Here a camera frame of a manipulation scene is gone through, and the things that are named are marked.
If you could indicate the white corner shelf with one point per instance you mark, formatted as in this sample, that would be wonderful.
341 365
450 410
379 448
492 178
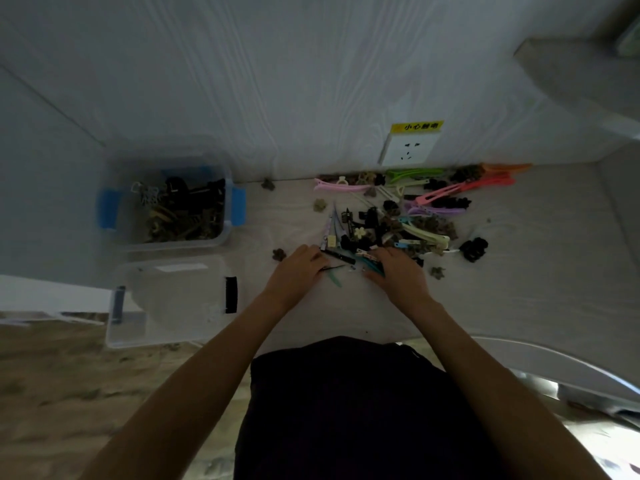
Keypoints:
575 79

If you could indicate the person's black clothing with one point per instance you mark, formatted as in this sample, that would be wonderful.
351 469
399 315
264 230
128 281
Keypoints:
360 414

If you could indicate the small dark hair claws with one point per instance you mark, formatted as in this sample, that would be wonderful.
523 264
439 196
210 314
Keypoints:
185 214

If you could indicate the person's right forearm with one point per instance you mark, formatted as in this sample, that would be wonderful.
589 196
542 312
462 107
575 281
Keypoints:
500 394

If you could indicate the yellow warning sticker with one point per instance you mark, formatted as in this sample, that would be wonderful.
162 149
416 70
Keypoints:
417 126

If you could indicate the slim black hair clip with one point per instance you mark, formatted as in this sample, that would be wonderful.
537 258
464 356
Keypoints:
337 255

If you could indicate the person's right hand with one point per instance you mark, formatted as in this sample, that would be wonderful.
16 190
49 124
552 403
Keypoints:
405 279

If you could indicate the person's left hand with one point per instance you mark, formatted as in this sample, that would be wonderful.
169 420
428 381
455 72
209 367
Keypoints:
297 272

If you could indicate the white wall socket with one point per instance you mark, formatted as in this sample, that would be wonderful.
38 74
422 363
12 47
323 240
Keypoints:
407 149

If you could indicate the clear box blue latches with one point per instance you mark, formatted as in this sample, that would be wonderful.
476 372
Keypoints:
122 219

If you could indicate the pile of assorted hair clips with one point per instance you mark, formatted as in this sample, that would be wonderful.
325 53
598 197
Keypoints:
472 249

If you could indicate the clear box black latches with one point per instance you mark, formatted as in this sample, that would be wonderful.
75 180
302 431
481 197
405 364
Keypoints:
170 299

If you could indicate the person's left forearm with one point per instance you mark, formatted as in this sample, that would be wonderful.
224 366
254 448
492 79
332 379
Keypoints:
190 394

